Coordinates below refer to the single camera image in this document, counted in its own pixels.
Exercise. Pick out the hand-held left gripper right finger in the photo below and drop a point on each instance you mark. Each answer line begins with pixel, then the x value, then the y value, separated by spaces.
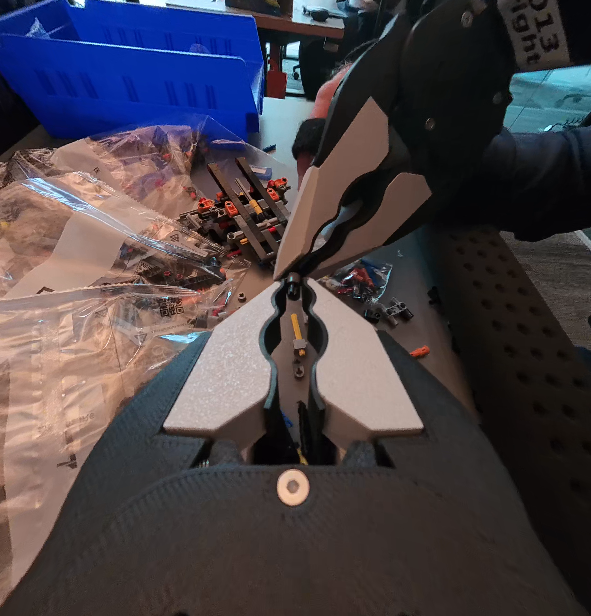
pixel 362 380

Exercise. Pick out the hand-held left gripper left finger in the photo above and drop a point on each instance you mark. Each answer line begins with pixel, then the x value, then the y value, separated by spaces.
pixel 218 380

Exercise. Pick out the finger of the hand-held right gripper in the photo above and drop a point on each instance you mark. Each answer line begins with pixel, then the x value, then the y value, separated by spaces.
pixel 401 202
pixel 334 168

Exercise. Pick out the small grey lego assembly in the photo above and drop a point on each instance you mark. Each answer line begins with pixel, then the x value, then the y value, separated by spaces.
pixel 298 337

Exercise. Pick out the grey connector with black pin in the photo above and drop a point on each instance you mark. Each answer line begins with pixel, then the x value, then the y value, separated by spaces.
pixel 293 285

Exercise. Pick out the person's right forearm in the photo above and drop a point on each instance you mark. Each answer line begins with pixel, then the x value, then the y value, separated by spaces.
pixel 540 183

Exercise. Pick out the orange lego connector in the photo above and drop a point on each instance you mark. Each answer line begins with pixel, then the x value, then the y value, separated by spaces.
pixel 213 316

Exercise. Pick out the orange lego pin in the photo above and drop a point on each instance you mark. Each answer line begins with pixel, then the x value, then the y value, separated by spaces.
pixel 420 351

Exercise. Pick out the black lego connector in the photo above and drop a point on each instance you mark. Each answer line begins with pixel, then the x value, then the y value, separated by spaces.
pixel 371 315

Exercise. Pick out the grey double-hole lego connector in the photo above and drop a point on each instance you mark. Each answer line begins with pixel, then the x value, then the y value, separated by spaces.
pixel 396 310

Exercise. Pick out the heap of loose lego parts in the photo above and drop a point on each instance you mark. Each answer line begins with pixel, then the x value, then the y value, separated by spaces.
pixel 288 421

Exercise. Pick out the dark grey lego chassis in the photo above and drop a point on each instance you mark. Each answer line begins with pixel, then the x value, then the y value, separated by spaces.
pixel 242 207

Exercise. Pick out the pile of clear lego bags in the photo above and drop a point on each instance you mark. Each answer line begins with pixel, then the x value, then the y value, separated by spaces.
pixel 59 313

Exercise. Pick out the person's right hand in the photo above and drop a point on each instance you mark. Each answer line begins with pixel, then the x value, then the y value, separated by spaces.
pixel 329 96

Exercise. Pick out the small zip bag of pins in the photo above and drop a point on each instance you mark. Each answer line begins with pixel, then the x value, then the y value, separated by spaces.
pixel 362 281

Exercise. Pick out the background wooden table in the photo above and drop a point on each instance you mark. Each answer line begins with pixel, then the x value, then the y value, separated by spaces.
pixel 285 21

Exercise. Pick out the black perforated pad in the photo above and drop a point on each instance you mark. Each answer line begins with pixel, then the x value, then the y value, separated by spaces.
pixel 540 385

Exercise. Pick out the blue plastic bin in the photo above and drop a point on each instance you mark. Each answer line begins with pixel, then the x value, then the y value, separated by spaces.
pixel 132 86
pixel 156 29

